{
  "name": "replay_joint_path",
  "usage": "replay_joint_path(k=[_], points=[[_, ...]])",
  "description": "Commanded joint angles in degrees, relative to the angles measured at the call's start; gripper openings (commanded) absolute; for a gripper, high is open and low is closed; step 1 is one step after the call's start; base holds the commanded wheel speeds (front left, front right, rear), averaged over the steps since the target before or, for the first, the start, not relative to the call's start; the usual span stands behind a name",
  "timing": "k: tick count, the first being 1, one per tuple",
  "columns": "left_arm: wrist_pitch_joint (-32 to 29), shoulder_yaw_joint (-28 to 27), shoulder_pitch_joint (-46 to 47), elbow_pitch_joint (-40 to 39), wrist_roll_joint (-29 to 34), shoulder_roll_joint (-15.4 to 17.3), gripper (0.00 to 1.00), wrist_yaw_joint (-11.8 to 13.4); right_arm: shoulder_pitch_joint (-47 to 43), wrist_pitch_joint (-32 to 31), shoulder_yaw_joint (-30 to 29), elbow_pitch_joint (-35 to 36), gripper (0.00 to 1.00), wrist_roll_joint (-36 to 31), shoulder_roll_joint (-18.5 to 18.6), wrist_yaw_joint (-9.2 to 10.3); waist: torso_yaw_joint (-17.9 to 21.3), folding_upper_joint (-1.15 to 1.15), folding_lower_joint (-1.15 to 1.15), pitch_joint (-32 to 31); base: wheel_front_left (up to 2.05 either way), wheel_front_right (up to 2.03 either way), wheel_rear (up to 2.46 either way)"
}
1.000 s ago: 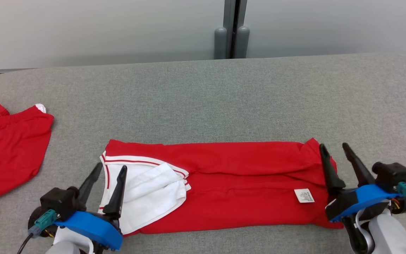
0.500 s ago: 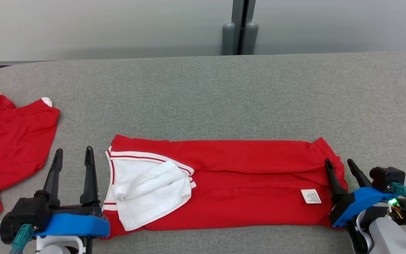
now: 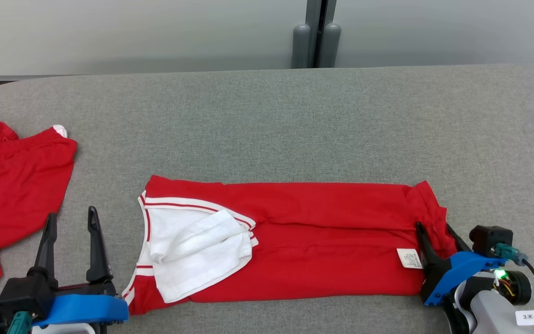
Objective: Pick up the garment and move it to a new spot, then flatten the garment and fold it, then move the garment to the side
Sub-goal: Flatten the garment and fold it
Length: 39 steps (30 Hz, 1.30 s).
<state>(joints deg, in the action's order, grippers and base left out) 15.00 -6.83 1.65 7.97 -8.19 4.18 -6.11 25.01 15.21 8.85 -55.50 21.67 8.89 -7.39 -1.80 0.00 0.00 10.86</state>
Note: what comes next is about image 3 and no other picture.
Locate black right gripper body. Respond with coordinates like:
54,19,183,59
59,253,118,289
420,262,453,304

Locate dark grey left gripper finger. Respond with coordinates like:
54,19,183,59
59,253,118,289
28,212,59,284
86,206,114,283

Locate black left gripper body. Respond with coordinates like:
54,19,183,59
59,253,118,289
57,282,118,298

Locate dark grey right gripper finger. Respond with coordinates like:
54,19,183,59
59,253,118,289
415,221,451,279
445,224,472,256

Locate red shorts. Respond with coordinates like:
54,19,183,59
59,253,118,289
0,118,78,304

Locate red and white jersey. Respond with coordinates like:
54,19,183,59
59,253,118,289
121,175,458,316

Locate blue left camera mount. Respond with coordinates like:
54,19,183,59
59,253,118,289
32,294,129,328

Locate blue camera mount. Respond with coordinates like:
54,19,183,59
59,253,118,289
424,252,508,307
32,294,129,328

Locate blue right camera mount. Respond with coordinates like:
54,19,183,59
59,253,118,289
424,252,508,307

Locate teal right camera connector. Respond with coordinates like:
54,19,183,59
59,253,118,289
494,244,529,267

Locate teal camera connector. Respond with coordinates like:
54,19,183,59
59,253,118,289
494,244,529,267
6,311,33,334

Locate teal left camera connector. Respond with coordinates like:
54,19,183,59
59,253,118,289
6,311,33,334

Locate grey partition base rail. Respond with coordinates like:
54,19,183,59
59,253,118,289
0,74,82,83

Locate grey aluminium partition post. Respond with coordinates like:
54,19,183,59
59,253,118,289
292,0,342,69

